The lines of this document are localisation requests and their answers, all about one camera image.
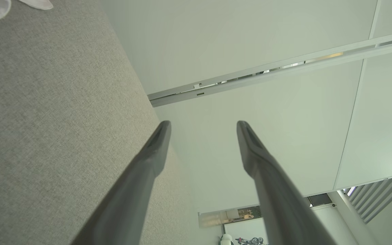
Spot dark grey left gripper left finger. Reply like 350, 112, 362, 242
71, 120, 172, 245

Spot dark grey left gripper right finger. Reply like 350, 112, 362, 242
236, 120, 337, 245

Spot narrow glass window strip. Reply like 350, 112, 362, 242
198, 205, 262, 229

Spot white round pillar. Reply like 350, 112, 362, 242
328, 191, 381, 245

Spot grey slatted window blinds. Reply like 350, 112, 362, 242
344, 173, 392, 224

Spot grey fabric sofa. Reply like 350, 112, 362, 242
0, 0, 201, 245

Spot grey metal partition rail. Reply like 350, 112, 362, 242
147, 30, 392, 108

